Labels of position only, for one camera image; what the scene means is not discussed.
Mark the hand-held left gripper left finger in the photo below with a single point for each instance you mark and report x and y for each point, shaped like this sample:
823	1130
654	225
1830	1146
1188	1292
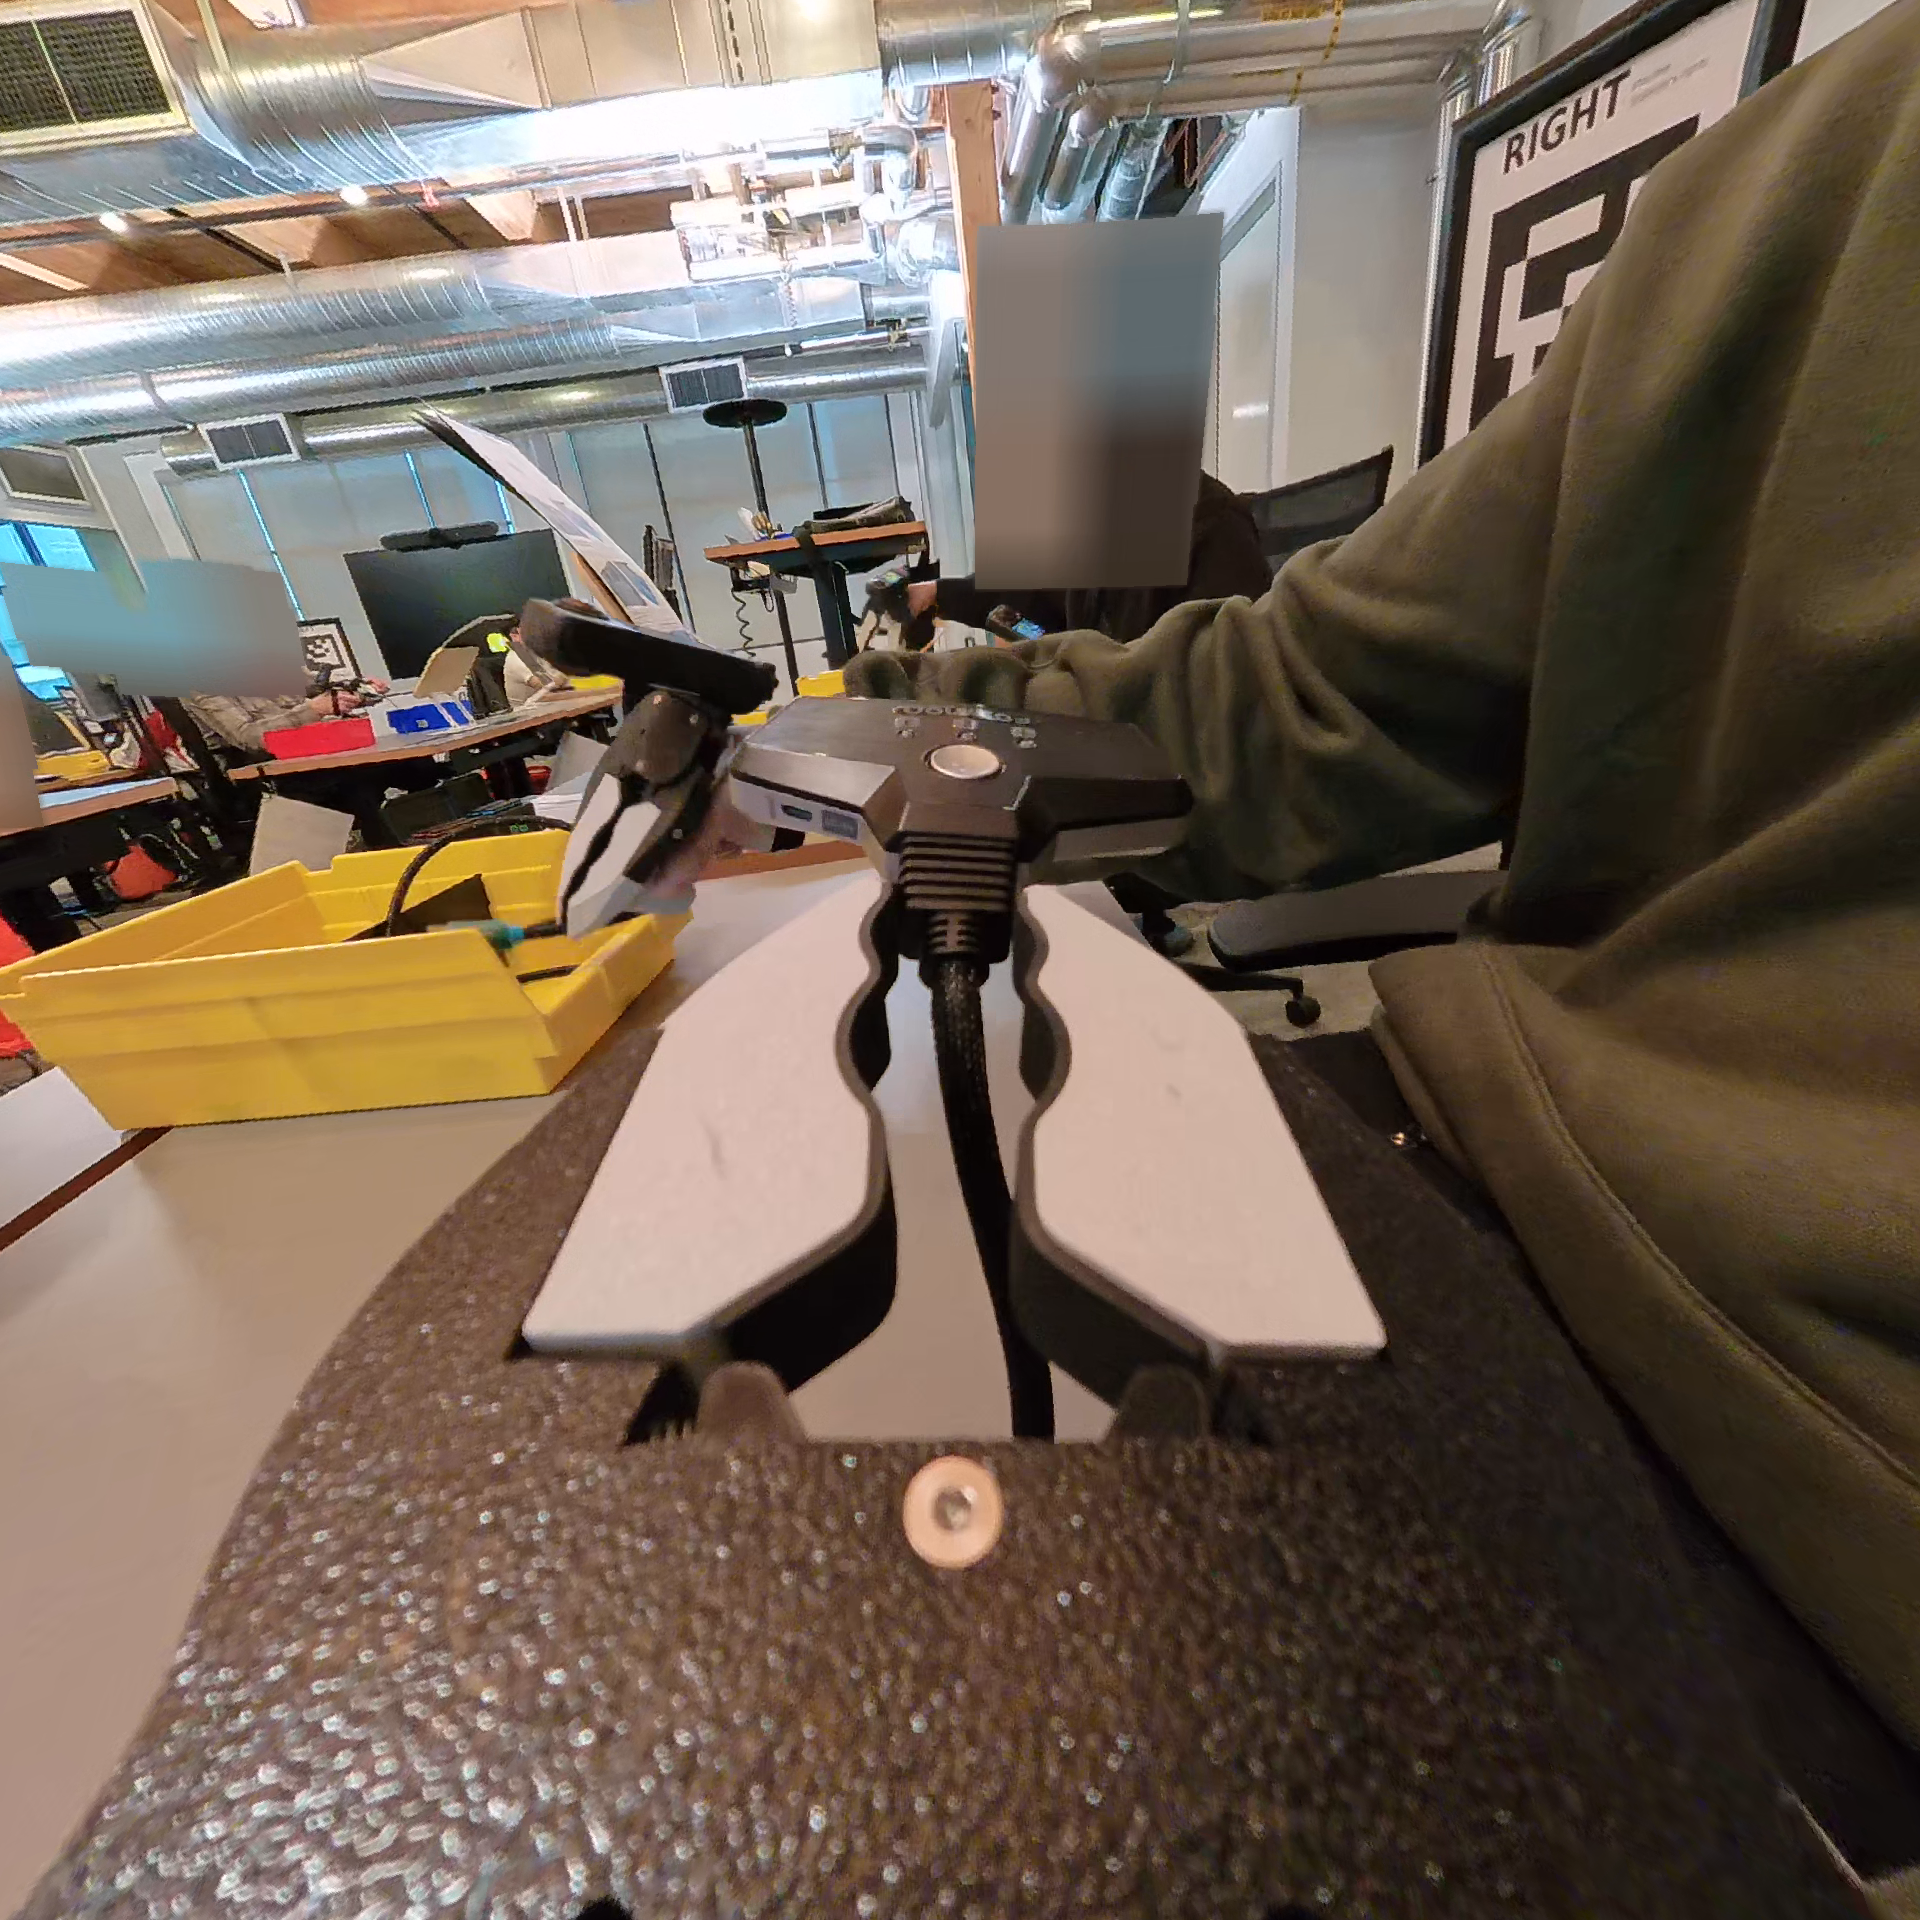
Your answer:
705	1153

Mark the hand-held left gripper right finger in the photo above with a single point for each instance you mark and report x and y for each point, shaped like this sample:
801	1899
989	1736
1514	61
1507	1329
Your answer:
1184	1183

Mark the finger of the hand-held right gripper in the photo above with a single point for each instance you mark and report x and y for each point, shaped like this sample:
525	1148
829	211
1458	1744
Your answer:
669	888
591	854

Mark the yellow plastic bin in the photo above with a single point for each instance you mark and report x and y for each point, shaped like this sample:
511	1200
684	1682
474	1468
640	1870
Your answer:
301	1020

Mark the black usb hub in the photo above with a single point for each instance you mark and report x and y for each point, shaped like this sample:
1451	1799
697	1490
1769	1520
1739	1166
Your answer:
1051	787

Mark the person's right forearm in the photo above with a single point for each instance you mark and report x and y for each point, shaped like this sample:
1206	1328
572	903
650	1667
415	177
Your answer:
1349	719

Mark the wooden standing desk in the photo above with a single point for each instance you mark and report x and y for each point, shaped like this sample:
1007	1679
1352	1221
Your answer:
818	535

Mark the tilted document holder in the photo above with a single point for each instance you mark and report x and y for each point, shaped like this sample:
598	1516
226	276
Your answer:
569	509

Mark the black bin divider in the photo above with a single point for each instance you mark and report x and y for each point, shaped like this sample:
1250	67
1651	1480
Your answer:
428	906

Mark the background work table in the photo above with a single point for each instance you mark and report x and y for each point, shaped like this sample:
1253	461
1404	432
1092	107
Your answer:
452	727

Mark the black monitor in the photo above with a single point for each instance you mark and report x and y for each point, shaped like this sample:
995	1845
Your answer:
452	600

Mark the black floor lamp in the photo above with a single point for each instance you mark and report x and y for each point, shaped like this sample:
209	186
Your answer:
745	412

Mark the red box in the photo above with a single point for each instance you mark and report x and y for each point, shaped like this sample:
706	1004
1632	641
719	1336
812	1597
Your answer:
319	736

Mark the black office chair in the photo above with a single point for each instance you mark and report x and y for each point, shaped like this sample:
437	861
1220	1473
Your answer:
1349	906

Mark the person's green hoodie torso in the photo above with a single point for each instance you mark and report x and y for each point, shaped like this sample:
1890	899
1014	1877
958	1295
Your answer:
1725	1200

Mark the black mesh chair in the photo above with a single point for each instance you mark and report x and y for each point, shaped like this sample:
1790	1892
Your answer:
1327	502

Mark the silver air duct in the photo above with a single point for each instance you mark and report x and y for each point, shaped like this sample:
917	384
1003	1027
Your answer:
452	329

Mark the black and white wall poster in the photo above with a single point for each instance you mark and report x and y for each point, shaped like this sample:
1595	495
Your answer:
1546	179

